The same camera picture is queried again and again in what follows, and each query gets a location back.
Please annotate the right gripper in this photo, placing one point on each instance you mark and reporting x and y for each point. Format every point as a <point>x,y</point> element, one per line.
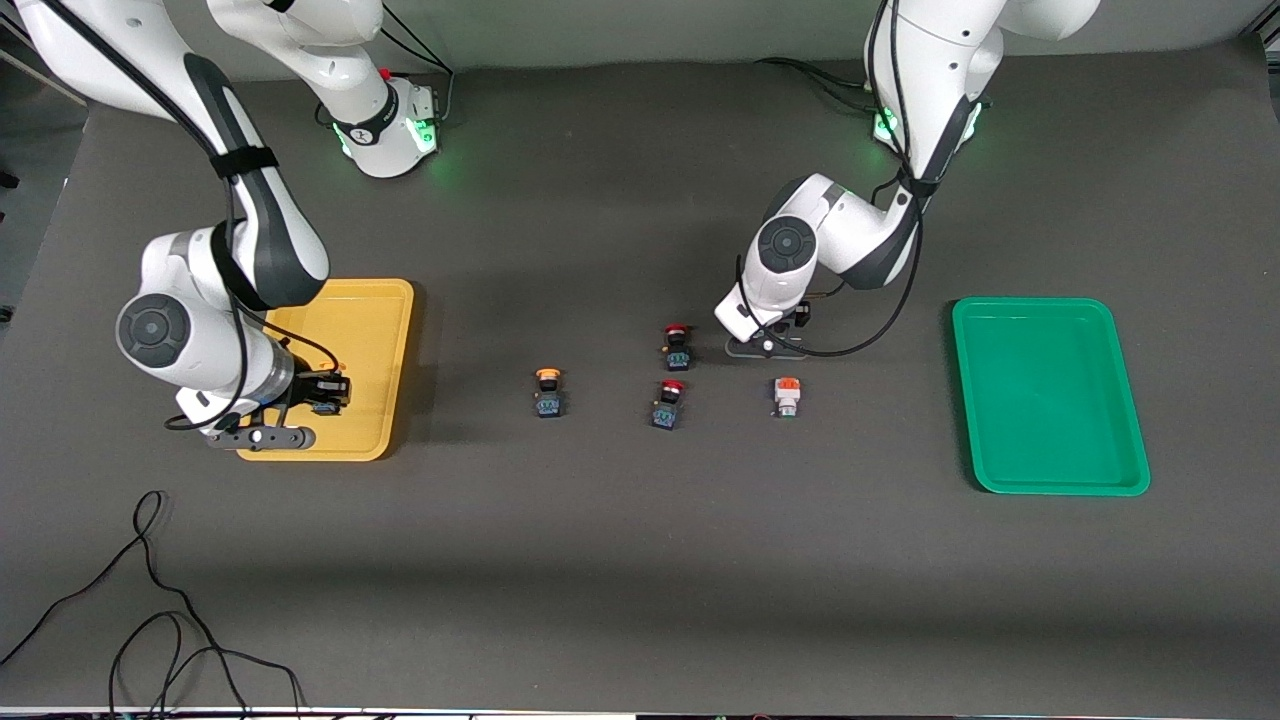
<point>309,388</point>

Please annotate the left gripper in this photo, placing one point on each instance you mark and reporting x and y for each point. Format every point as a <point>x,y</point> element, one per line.
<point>800,319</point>

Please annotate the orange button white switch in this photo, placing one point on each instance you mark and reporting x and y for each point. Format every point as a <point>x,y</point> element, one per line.
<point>787,396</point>

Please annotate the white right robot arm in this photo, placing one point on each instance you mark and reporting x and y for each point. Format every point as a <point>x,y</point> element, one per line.
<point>150,330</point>

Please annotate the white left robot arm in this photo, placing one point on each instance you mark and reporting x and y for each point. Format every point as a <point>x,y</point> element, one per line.
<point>850,230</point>

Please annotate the yellow plastic tray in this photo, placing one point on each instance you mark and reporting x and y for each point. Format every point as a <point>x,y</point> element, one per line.
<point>370,330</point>

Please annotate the green plastic tray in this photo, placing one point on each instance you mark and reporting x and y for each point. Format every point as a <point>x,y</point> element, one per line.
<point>1050,400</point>

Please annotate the dark grey table mat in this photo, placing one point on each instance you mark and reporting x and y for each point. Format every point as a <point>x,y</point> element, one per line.
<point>600,560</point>

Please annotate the red push button switch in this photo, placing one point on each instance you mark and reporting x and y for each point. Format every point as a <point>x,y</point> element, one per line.
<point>678,350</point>
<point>668,408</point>

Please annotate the aluminium frame rail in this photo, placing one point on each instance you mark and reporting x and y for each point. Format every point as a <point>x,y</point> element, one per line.
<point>30,68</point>
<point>1270,38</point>

